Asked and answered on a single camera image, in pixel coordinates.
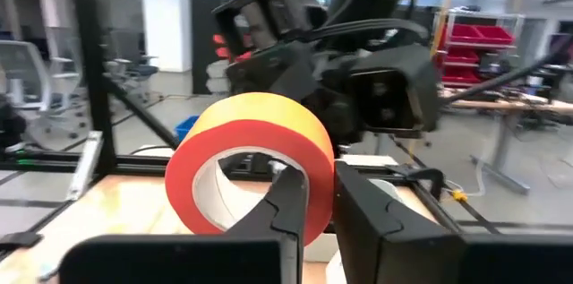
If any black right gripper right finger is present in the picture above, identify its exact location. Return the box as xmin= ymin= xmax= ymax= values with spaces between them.
xmin=332 ymin=160 xmax=573 ymax=284

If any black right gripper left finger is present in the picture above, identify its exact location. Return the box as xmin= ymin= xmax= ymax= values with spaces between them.
xmin=57 ymin=164 xmax=311 ymax=284

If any white plastic bin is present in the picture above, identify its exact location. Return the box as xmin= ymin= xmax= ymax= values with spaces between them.
xmin=308 ymin=178 xmax=406 ymax=284

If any orange tape roll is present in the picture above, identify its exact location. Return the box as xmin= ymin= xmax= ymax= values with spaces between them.
xmin=164 ymin=91 xmax=336 ymax=247

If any blue floor bin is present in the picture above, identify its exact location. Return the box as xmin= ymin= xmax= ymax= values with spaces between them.
xmin=174 ymin=115 xmax=201 ymax=142

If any wooden desk with grey legs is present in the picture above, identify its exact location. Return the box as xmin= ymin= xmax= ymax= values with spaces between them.
xmin=440 ymin=89 xmax=573 ymax=196

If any silver aluminium bar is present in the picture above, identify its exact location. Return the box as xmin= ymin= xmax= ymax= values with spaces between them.
xmin=65 ymin=130 xmax=105 ymax=202

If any dark office chair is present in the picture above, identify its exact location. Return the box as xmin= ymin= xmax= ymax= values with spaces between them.
xmin=107 ymin=28 xmax=160 ymax=101

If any shelf with red bins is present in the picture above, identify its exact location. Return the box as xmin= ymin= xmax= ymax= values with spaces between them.
xmin=432 ymin=10 xmax=525 ymax=90

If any white mesh office chair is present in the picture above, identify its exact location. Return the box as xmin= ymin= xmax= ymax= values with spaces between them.
xmin=0 ymin=39 xmax=89 ymax=140

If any white floor cable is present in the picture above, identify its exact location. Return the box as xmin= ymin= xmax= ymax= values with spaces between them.
xmin=442 ymin=158 xmax=490 ymax=199

